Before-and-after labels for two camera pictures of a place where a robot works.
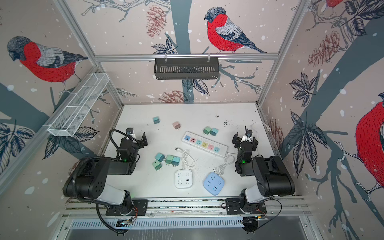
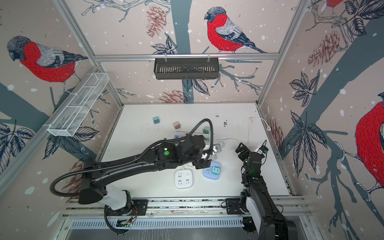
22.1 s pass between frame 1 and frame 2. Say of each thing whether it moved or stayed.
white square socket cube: stayed
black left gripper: moved
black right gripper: moved
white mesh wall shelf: stayed
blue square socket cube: moved
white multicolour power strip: moved
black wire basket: stayed
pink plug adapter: stayed
